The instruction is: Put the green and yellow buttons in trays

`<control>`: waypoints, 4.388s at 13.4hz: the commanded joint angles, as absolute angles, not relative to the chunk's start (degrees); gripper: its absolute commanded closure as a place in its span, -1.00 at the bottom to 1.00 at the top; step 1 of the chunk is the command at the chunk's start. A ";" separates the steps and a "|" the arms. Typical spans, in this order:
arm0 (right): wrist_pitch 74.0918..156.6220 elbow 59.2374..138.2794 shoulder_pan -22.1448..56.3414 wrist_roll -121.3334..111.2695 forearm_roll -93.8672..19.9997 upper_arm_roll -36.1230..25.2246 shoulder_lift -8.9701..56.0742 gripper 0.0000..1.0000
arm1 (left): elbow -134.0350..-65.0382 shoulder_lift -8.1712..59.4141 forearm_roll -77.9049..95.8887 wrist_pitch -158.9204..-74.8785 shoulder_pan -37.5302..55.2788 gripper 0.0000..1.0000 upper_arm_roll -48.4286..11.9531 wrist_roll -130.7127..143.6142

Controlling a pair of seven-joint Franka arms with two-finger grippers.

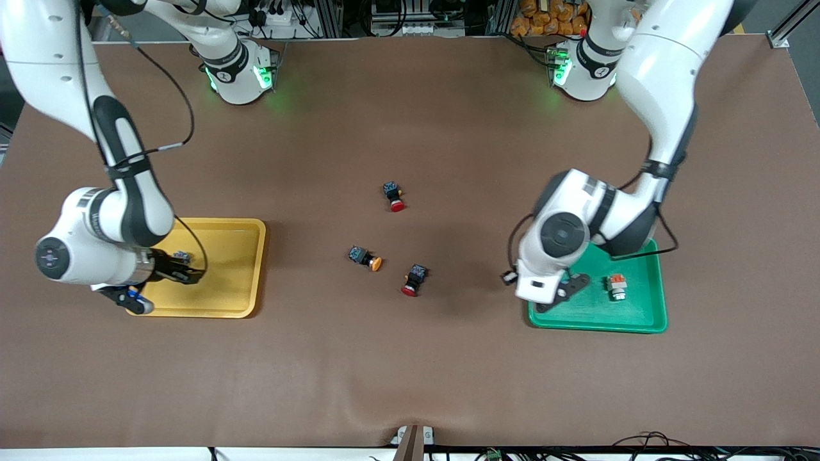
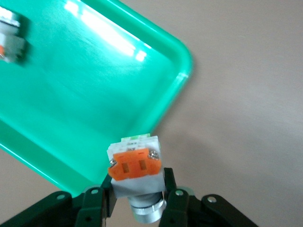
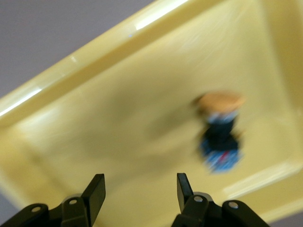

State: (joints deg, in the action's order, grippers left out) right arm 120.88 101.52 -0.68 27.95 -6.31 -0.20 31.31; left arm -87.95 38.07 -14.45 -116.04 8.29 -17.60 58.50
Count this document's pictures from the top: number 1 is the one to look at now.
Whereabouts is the brown table mat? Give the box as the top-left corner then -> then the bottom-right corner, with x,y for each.
0,35 -> 820,449

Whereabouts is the yellow plastic tray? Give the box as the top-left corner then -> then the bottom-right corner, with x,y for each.
126,217 -> 267,319

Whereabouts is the black cable bundle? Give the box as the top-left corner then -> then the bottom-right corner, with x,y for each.
602,432 -> 820,461

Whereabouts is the orange packets pile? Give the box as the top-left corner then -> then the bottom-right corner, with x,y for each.
511,0 -> 587,37

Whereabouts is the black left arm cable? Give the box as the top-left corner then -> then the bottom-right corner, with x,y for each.
506,160 -> 680,273

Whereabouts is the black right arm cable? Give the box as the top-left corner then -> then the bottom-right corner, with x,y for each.
77,0 -> 208,282

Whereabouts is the metal mat clamp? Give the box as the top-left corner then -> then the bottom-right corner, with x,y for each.
391,425 -> 436,461

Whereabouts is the white box device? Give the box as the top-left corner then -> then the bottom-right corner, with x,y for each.
368,19 -> 465,37

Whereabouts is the white power strip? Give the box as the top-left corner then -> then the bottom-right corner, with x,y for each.
253,5 -> 302,26

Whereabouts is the red push button switch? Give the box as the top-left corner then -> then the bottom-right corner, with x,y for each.
401,263 -> 429,297
382,181 -> 408,213

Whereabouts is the green plastic tray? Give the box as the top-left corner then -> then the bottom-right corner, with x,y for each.
527,237 -> 669,334

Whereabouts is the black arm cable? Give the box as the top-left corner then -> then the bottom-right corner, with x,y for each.
506,160 -> 680,273
77,0 -> 208,282

